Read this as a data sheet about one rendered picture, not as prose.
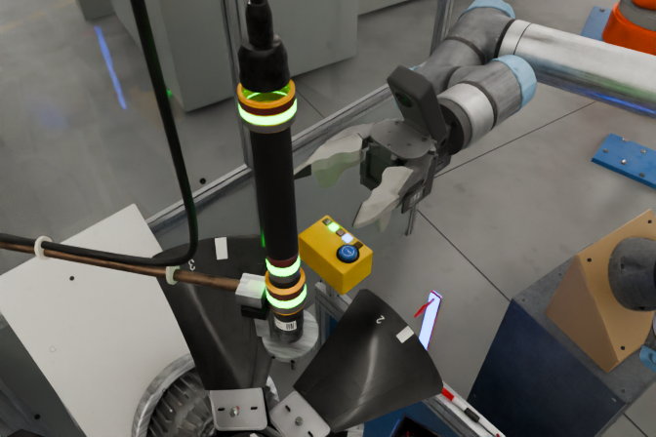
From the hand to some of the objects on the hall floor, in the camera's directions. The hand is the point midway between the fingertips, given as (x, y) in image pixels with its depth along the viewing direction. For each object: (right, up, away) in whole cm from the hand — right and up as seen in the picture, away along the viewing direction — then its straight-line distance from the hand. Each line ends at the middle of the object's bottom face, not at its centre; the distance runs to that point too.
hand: (328, 191), depth 54 cm
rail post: (-1, -86, +149) cm, 172 cm away
